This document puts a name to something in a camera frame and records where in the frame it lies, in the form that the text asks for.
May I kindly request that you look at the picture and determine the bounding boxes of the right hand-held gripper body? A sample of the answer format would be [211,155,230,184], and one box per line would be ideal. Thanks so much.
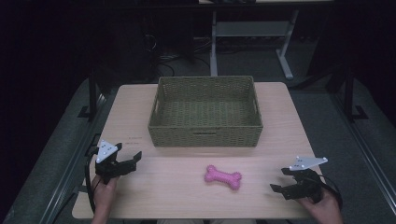
[281,156,329,205]

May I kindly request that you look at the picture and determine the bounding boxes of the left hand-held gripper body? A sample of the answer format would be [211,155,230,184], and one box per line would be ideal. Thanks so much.
[94,139,138,185]

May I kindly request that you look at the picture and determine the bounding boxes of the person's left hand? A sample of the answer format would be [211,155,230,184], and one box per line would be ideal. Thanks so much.
[91,175,120,215]

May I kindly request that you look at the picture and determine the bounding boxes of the person's right hand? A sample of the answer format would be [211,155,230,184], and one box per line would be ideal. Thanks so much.
[298,188,344,224]

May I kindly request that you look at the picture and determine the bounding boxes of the pink bone toy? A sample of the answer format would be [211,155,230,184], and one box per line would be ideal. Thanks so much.
[204,164,243,191]

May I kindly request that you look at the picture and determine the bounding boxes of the black metal stand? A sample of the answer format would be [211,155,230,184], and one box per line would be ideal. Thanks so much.
[78,68,100,121]
[344,68,369,123]

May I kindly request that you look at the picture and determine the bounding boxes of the green woven basket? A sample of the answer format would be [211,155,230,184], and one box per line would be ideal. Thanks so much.
[148,75,264,148]

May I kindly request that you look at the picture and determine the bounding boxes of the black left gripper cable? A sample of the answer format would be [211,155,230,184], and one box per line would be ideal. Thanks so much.
[84,144,101,214]

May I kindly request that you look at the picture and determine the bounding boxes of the grey metal rail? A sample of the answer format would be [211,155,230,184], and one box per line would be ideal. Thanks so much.
[39,92,110,224]
[330,92,396,217]

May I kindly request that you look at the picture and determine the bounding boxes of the black floor cables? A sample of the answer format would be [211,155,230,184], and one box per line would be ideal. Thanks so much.
[142,33,213,79]

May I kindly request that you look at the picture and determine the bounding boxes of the grey metal desk frame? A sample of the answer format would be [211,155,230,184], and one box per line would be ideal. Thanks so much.
[209,8,301,81]

